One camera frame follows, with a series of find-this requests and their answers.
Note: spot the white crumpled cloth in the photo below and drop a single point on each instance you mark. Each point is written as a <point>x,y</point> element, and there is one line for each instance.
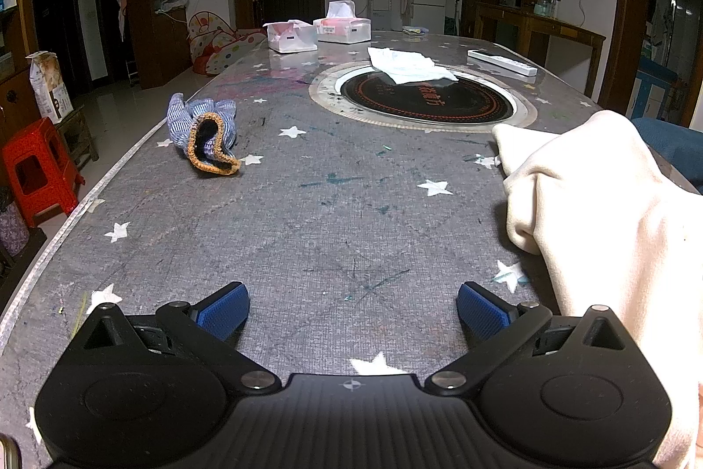
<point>403,65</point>

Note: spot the round black induction cooker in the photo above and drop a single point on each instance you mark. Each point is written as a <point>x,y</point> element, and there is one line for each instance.
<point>423,101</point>

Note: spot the blue chair cushion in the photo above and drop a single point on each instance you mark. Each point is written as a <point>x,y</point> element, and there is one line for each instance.
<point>667,145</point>

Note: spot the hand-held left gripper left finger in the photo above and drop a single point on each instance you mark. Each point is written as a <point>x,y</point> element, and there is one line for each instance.
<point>222,311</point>

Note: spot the blue knit glove orange cuff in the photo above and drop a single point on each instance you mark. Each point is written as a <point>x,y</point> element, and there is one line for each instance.
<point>206,134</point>

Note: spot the glass jar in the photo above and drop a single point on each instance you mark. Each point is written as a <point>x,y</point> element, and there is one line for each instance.
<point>542,5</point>

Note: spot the small flat packet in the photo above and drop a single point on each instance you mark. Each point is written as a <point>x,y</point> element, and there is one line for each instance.
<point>414,29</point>

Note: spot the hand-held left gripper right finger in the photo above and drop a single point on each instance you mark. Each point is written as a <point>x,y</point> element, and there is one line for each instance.
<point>483,311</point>

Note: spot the printed paper bag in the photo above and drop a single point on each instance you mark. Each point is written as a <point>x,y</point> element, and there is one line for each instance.
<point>49,87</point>

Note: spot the red plastic stool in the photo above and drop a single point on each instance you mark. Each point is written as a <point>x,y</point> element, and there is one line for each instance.
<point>38,167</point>

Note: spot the small wooden stool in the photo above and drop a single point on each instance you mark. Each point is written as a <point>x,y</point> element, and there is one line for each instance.
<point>79,139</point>

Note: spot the wooden side table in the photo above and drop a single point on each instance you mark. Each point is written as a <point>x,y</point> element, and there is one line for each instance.
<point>549,28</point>

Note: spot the white water dispenser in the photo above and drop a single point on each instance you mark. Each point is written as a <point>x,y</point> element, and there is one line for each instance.
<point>380,5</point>

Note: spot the white power strip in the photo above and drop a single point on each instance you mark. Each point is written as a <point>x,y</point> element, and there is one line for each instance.
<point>502,62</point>

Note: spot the pink white tissue box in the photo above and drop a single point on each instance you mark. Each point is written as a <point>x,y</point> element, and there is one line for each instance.
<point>291,37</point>

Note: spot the floral patterned container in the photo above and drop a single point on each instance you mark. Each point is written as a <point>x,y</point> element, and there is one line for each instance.
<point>12,227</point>

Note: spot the cream garment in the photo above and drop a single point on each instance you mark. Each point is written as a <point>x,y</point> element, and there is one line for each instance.
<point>593,205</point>

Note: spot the colourful dotted play tent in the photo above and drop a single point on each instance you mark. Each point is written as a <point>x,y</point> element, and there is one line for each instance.
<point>219,43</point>

